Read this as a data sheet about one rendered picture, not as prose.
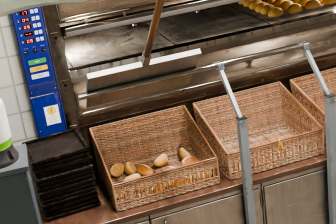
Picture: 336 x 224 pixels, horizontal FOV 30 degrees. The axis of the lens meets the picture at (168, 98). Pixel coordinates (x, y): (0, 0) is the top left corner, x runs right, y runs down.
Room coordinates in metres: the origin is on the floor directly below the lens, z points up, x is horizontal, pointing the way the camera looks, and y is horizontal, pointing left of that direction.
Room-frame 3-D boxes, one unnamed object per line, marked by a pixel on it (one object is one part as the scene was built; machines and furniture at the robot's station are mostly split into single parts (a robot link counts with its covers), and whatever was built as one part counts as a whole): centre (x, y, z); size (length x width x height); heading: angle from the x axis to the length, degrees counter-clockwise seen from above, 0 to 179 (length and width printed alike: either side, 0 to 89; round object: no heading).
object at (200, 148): (2.96, 0.12, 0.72); 0.56 x 0.49 x 0.28; 105
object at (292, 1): (3.94, -0.82, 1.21); 0.61 x 0.48 x 0.06; 15
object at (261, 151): (3.11, -0.46, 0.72); 0.56 x 0.49 x 0.28; 106
